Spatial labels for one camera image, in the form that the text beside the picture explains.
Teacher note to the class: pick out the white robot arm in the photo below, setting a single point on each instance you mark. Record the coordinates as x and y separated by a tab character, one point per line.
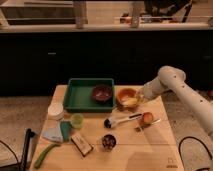
171	78

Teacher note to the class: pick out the light green cup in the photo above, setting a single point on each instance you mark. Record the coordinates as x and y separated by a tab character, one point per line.
76	120

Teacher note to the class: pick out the red apple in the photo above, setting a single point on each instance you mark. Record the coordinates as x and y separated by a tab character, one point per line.
147	118

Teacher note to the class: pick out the teal folded cloth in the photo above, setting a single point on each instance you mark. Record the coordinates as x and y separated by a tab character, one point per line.
65	128

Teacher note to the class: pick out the cup with dark contents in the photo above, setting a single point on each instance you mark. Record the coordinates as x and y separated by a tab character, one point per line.
108	142

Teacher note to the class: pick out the green plastic tray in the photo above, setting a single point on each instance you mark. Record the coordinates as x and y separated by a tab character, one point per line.
78	96

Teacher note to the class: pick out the dark maroon bowl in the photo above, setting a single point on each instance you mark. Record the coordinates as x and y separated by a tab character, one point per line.
102	93

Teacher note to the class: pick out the orange red bowl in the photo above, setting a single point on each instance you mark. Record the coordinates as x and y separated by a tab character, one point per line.
126	93

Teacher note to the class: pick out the yellow banana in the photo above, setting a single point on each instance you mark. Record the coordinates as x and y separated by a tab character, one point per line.
129	102

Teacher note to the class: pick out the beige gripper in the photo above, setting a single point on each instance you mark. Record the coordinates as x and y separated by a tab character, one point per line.
140	96

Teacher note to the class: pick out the light blue cloth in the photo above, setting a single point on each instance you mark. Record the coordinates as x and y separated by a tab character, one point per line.
53	134

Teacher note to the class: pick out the small metal fork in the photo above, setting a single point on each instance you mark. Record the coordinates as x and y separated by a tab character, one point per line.
142	127

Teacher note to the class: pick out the black stand left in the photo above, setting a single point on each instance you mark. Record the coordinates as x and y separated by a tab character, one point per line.
29	135

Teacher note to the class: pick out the green handled tool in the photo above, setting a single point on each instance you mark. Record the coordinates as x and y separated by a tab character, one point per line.
43	154

